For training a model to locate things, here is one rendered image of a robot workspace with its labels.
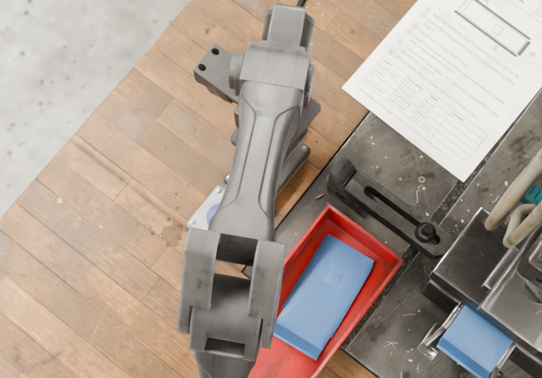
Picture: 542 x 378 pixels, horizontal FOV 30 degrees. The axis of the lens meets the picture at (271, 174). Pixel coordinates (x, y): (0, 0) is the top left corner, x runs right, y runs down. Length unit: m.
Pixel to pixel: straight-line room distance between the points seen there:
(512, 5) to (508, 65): 0.09
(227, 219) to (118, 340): 0.44
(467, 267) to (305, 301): 0.23
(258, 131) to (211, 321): 0.19
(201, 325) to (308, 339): 0.36
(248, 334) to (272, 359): 0.35
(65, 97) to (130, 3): 0.28
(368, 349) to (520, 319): 0.24
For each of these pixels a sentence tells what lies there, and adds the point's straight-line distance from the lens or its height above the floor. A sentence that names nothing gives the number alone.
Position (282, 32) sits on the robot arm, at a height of 1.19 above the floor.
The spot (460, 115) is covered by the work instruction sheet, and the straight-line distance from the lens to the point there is 1.41.
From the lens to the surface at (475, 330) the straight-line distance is 1.25.
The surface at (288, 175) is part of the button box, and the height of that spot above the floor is 0.93.
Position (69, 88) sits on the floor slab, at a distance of 2.41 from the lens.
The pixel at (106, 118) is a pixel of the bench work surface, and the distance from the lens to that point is 1.40.
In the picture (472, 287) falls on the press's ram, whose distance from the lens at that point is 1.21.
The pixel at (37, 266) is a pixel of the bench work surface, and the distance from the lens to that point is 1.37.
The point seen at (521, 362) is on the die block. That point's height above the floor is 0.93.
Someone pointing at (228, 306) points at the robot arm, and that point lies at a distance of 0.96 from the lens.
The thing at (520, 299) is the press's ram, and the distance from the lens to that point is 1.18.
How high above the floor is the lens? 2.21
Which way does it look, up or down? 74 degrees down
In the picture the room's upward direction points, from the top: 1 degrees counter-clockwise
